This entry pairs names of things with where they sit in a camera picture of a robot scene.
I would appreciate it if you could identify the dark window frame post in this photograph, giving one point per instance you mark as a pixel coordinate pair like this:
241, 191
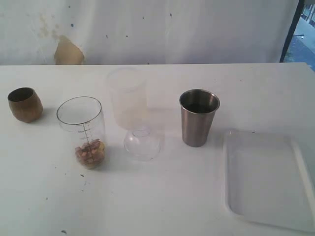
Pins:
296, 17

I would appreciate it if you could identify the clear plastic tray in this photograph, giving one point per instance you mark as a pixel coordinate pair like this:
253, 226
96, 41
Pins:
266, 181

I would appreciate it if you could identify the clear dome shaker lid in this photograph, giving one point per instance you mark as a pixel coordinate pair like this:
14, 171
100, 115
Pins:
142, 143

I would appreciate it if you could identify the clear measuring shaker cup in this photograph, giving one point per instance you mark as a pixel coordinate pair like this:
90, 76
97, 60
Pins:
83, 119

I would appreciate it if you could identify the stainless steel cup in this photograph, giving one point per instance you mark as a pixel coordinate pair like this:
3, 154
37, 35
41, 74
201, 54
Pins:
198, 108

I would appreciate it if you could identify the frosted plastic cup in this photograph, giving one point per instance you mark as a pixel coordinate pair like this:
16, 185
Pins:
127, 88

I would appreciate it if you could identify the brown wooden cup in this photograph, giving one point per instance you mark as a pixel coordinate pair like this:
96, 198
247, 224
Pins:
25, 104

